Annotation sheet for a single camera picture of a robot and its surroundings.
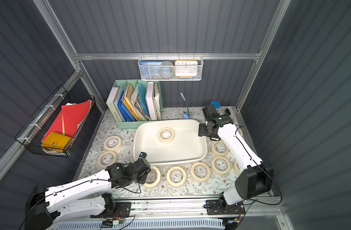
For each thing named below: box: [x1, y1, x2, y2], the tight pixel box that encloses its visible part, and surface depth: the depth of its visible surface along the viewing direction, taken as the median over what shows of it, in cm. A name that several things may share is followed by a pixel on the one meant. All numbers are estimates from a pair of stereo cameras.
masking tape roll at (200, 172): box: [190, 161, 211, 183], surface depth 87 cm
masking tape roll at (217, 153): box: [210, 140, 230, 156], surface depth 95 cm
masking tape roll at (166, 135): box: [157, 127, 176, 144], surface depth 104 cm
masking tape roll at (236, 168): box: [233, 160, 241, 176], surface depth 86 cm
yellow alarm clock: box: [174, 60, 199, 79], surface depth 90 cm
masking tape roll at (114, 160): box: [97, 150, 118, 170], surface depth 91 cm
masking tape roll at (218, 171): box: [211, 155, 231, 175], surface depth 87 cm
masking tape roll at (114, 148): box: [103, 135, 122, 152], surface depth 98 cm
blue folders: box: [117, 90, 138, 122], surface depth 98 cm
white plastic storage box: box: [132, 119, 208, 165], surface depth 102 cm
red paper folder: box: [41, 99, 91, 143], surface depth 76 cm
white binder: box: [145, 81, 158, 121], surface depth 98 cm
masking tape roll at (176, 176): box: [166, 165, 187, 188], surface depth 85 cm
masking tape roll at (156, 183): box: [142, 165, 161, 189], surface depth 77 cm
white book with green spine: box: [105, 86, 121, 122], surface depth 93 cm
